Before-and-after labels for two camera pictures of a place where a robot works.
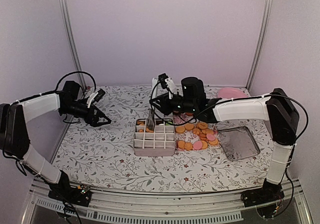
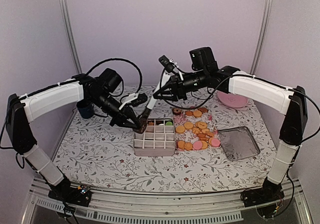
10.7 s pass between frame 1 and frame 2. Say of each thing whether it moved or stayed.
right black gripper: moved
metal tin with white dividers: stayed
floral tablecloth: stayed
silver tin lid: stayed
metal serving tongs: moved
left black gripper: moved
